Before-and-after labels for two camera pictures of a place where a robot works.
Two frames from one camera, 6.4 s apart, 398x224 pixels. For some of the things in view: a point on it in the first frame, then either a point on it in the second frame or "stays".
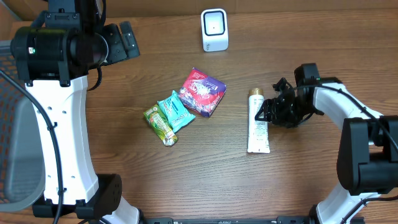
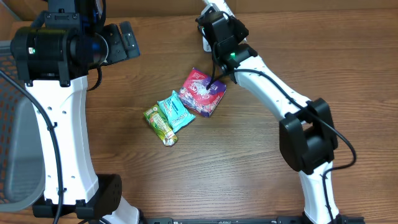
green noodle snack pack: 155,118 stays
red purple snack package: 201,93 stays
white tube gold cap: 258,139 to 222,5
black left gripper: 125,39 stays
